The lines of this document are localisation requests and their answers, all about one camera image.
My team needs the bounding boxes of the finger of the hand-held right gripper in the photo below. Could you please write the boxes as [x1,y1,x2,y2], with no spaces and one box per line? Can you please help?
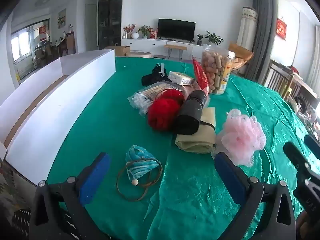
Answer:
[303,134,320,160]
[283,141,320,211]

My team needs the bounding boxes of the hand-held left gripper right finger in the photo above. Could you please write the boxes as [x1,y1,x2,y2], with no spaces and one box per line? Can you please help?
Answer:
[214,151,297,240]

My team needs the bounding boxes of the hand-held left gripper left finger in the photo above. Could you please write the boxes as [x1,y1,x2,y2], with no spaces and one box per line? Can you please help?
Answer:
[29,151,111,240]

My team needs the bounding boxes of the pink bath pouf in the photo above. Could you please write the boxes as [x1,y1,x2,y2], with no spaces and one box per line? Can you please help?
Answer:
[215,109,267,167]

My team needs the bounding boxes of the blue striped pouch brown strap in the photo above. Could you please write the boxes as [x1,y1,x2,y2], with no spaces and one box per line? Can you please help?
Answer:
[116,144,163,202]

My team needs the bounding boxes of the beige cloth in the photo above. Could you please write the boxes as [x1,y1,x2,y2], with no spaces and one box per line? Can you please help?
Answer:
[174,107,217,153]

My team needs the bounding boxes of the black trash bag roll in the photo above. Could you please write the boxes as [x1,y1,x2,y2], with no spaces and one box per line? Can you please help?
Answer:
[174,90,210,135]

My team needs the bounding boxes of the long white cardboard box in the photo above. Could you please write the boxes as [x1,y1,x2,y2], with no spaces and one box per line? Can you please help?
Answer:
[0,49,116,187]

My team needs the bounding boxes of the bag of cotton swabs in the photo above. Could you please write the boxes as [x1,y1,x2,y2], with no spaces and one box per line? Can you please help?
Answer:
[127,83,175,116]

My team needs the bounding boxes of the red snack packet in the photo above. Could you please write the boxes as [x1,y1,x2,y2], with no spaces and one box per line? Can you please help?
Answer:
[192,56,209,96]

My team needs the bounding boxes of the black mesh cloth bundle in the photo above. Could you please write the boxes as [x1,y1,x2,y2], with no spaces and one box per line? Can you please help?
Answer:
[141,64,173,87]

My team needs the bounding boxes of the green tablecloth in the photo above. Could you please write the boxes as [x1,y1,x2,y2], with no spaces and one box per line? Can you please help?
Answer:
[46,56,320,240]

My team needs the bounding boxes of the cluttered side table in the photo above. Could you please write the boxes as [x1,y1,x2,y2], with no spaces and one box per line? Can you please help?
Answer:
[287,65,320,140]

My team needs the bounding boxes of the dark wooden chair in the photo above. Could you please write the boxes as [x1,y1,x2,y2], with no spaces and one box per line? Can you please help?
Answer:
[265,59,294,98]

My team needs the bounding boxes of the red yarn skein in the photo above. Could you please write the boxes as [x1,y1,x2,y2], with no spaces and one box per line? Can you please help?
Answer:
[147,89,185,132]

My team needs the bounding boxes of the pink plastic bag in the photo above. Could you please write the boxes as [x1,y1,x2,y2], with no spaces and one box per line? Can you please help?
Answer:
[182,83,203,98]

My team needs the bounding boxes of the clear jar of biscuit sticks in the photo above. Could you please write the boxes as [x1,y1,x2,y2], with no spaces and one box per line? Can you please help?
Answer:
[201,44,235,95]

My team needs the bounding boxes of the rattan chair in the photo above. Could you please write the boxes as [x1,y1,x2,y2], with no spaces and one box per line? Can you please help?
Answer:
[229,43,255,75]

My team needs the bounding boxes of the white tissue pack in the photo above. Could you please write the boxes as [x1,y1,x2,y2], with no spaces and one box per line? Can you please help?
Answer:
[167,71,194,86]

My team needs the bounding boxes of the grey curtain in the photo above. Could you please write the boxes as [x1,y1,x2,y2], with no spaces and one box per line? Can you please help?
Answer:
[244,0,278,85]

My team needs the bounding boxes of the brown cardboard box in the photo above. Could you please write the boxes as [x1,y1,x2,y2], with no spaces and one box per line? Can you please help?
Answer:
[104,45,130,57]

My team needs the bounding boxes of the round low beige platform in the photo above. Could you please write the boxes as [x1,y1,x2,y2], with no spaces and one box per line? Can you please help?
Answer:
[126,51,152,58]

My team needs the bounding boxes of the dining table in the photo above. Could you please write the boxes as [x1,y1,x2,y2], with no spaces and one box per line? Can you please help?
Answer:
[34,39,68,64]

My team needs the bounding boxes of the covered standing air conditioner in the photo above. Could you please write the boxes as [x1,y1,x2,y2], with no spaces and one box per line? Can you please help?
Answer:
[236,7,258,53]

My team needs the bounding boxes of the large leafy potted plant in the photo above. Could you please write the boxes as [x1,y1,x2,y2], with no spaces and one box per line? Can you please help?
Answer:
[205,31,224,46]

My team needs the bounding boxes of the wooden bench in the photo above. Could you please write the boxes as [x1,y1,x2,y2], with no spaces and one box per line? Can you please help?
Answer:
[164,44,187,62]

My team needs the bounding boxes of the white television cabinet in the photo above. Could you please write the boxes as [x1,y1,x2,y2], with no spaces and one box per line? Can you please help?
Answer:
[122,38,203,55]

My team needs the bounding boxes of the sliding glass door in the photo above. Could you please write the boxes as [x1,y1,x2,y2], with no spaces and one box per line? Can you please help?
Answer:
[11,20,50,80]

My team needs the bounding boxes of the white door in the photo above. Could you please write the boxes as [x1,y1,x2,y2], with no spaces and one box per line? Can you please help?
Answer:
[85,3,98,52]

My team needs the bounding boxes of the red flowers in vase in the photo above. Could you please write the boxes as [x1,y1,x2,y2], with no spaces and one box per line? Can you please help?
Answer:
[123,24,136,39]

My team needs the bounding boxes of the green potted plant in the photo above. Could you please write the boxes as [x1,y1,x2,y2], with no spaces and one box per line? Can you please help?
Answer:
[138,25,152,39]

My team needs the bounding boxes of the black flat television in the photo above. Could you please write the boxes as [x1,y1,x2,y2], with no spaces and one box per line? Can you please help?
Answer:
[158,18,196,41]

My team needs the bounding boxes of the dark glass cabinet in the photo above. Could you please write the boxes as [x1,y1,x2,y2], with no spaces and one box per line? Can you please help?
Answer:
[97,0,125,50]

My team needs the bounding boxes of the red wall hanging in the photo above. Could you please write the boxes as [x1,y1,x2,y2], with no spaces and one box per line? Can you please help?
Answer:
[276,17,287,40]

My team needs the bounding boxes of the wall painting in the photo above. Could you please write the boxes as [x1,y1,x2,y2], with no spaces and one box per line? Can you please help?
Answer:
[57,9,67,28]

